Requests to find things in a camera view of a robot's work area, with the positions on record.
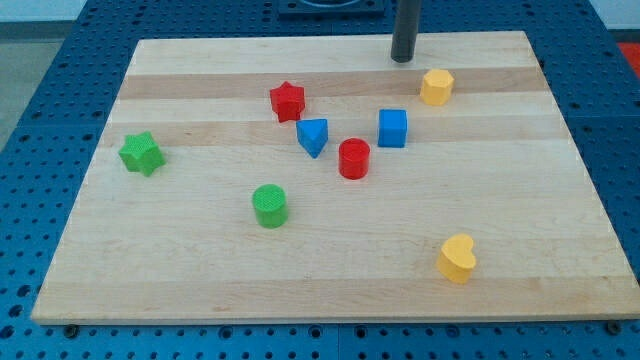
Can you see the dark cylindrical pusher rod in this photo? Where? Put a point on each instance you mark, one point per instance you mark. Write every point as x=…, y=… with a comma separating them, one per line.
x=406, y=26

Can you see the blue cube block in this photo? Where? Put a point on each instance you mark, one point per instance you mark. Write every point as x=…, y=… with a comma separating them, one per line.
x=392, y=128

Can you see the blue triangle block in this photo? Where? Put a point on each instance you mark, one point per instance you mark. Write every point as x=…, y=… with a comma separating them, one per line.
x=312, y=135

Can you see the wooden board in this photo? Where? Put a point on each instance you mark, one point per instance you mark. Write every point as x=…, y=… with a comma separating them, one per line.
x=496, y=162

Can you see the red star block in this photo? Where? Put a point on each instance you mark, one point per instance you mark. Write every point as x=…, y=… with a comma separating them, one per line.
x=287, y=101

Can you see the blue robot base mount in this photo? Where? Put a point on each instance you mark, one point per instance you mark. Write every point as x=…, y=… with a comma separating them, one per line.
x=331, y=8

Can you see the green star block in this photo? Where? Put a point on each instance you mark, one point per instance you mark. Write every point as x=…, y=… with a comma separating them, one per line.
x=140, y=153

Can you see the yellow hexagon block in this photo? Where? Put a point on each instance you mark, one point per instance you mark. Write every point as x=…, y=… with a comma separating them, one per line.
x=436, y=87

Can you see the yellow heart block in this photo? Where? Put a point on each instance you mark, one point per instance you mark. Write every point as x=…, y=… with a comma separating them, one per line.
x=456, y=260

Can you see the green cylinder block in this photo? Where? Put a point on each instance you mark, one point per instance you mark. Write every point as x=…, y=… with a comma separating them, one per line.
x=270, y=206

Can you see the red cylinder block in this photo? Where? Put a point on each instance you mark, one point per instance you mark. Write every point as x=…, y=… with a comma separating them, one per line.
x=353, y=162

